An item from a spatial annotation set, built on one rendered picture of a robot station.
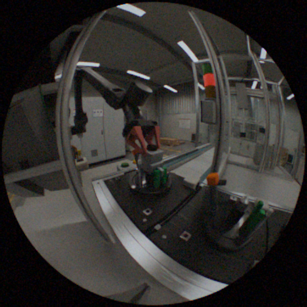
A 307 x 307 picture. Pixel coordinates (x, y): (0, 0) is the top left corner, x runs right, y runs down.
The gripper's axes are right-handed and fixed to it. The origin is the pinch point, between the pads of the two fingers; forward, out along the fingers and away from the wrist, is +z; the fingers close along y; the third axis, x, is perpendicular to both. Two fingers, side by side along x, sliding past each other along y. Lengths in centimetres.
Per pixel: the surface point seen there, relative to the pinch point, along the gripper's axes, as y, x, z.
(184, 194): 3.3, -0.6, 14.8
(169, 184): 2.1, 1.8, 10.2
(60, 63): -22.1, -15.1, -12.4
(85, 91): -5, 367, -733
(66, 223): -33.5, 20.8, 11.2
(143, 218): -9.9, 0.3, 14.0
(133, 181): -4.8, 8.0, 5.1
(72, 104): -52, 166, -264
